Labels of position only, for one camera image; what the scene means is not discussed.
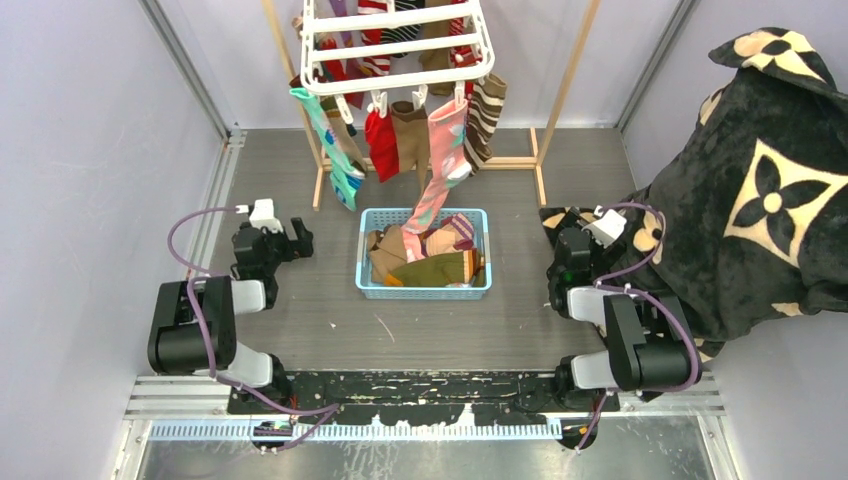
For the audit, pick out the red santa christmas sock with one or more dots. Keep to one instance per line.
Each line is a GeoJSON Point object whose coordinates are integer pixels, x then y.
{"type": "Point", "coordinates": [464, 55]}

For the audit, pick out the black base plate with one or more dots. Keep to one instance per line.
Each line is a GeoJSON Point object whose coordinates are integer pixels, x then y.
{"type": "Point", "coordinates": [438, 398]}

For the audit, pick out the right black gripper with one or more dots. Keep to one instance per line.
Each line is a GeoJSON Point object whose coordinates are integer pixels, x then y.
{"type": "Point", "coordinates": [606, 257]}

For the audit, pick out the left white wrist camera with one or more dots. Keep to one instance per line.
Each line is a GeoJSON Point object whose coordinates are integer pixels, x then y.
{"type": "Point", "coordinates": [262, 216]}

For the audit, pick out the olive green sock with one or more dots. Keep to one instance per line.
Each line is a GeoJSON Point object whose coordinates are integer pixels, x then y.
{"type": "Point", "coordinates": [437, 271]}

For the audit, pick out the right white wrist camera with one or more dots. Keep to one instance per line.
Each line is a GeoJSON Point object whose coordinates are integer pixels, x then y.
{"type": "Point", "coordinates": [605, 226]}

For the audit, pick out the mint green blue sock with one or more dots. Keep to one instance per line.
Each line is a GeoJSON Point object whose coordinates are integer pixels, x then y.
{"type": "Point", "coordinates": [345, 180]}

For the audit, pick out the white hanger clip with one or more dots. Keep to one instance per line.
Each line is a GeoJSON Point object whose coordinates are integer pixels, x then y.
{"type": "Point", "coordinates": [419, 97]}

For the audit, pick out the pink ribbed sock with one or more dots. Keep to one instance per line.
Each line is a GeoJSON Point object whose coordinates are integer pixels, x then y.
{"type": "Point", "coordinates": [446, 129]}

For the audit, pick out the red white striped sock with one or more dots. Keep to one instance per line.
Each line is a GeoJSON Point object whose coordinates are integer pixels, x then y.
{"type": "Point", "coordinates": [373, 65]}

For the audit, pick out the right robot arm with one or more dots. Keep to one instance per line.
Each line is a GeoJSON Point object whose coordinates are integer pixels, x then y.
{"type": "Point", "coordinates": [649, 347]}

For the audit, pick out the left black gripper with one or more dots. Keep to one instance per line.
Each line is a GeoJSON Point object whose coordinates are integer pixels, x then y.
{"type": "Point", "coordinates": [298, 248]}

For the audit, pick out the brown green striped sock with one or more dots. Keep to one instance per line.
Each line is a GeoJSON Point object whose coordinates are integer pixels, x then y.
{"type": "Point", "coordinates": [344, 140]}

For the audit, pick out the brown white striped sock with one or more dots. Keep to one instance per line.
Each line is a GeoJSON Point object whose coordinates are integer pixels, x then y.
{"type": "Point", "coordinates": [485, 108]}

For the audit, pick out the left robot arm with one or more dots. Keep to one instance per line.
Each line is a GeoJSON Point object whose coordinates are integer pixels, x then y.
{"type": "Point", "coordinates": [193, 329]}

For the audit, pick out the black striped dark sock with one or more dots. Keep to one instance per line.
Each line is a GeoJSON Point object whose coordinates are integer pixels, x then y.
{"type": "Point", "coordinates": [404, 33]}

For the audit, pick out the red white patterned sock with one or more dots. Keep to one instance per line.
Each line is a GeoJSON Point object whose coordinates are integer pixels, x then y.
{"type": "Point", "coordinates": [381, 139]}

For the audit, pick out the light blue plastic basket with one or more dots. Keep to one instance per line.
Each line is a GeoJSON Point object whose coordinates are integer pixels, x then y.
{"type": "Point", "coordinates": [377, 218]}

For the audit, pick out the white plastic sock hanger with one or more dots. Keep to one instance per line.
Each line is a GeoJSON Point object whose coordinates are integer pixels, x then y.
{"type": "Point", "coordinates": [311, 57]}

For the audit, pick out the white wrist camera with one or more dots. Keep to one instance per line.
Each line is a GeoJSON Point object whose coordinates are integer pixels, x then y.
{"type": "Point", "coordinates": [262, 216]}
{"type": "Point", "coordinates": [605, 226]}

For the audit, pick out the wooden hanging rack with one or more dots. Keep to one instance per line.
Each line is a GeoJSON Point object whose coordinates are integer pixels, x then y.
{"type": "Point", "coordinates": [540, 144]}

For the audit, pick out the tan long sock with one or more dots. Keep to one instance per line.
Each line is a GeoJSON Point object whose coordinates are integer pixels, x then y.
{"type": "Point", "coordinates": [412, 139]}

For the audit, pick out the black floral blanket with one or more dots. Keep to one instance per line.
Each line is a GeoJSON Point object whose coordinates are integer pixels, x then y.
{"type": "Point", "coordinates": [748, 223]}

